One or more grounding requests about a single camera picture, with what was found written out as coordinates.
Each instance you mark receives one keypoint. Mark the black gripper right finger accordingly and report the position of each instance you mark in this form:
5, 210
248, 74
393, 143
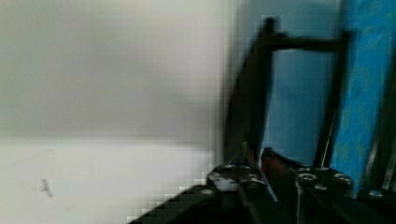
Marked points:
308, 193

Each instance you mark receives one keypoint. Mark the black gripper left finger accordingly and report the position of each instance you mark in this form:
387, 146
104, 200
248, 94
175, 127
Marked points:
241, 176

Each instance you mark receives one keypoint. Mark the silver black toaster oven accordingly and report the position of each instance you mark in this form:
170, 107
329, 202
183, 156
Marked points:
302, 80

